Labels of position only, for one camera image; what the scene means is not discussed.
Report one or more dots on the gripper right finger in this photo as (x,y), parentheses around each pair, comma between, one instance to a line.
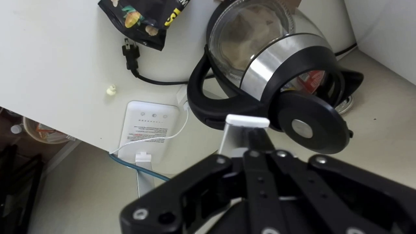
(351,185)

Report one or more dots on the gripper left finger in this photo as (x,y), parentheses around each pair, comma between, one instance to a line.
(182,182)

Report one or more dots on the white capped silver object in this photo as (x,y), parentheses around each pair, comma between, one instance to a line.
(235,136)

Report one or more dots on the white clip on silver bar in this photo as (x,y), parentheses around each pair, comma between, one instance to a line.
(143,175)

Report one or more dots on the white power bank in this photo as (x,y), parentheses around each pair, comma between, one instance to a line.
(146,126)

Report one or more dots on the black kettle lid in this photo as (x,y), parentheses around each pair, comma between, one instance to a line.
(312,123)

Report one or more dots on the red can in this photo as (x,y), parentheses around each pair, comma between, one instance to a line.
(310,81)

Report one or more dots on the small white popcorn piece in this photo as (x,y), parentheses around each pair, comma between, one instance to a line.
(111,90)

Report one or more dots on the bowl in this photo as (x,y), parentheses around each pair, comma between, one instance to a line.
(45,131)

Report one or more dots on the glass electric kettle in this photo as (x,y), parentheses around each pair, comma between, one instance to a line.
(276,58)

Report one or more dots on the dark rack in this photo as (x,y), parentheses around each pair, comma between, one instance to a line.
(16,188)

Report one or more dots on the black snack bag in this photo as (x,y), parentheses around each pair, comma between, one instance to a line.
(146,19)

